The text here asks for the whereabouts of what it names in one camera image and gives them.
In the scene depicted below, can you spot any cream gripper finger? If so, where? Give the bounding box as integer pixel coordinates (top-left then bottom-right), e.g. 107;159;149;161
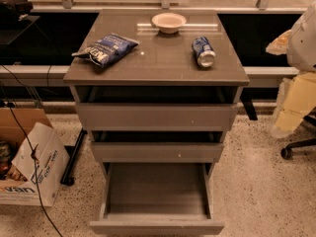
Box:
266;30;291;55
270;72;316;138

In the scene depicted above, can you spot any blue pepsi can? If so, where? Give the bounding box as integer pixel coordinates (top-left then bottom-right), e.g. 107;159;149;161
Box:
192;37;216;68

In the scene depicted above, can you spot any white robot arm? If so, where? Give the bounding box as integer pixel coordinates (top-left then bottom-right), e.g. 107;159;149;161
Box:
266;2;316;138

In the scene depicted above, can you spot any grey drawer cabinet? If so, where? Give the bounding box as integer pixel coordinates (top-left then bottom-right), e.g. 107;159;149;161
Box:
62;9;251;165

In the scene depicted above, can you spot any grey bottom drawer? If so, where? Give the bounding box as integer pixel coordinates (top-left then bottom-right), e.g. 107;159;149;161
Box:
90;163;224;235

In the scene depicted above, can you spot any grey drawer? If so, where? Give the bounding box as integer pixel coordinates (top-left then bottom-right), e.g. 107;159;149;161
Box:
90;163;224;235
91;131;224;163
76;86;237;131

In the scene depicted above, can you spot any grey top drawer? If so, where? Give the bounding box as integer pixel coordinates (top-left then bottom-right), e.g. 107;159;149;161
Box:
76;86;237;131

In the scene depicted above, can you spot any grey middle drawer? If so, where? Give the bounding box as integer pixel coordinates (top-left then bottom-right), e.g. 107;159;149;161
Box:
91;131;224;163

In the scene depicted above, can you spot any black office chair base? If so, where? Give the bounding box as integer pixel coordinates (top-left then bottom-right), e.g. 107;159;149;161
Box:
280;116;316;160

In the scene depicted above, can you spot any white paper bowl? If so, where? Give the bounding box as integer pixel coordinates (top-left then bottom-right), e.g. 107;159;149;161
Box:
151;13;187;34

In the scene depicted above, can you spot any blue chip bag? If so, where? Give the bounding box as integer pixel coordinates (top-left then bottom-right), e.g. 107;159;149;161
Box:
72;34;139;68

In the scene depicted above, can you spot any black table leg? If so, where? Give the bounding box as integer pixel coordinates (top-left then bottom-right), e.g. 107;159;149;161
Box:
60;129;87;186

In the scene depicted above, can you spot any black bag on desk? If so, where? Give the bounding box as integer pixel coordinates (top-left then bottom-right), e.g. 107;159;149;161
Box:
0;0;34;22

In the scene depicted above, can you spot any cardboard box with white flap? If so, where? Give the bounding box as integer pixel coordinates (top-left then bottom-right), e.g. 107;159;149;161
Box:
0;108;69;206

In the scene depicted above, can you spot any black cable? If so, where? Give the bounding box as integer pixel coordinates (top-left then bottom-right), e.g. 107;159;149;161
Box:
0;64;63;237

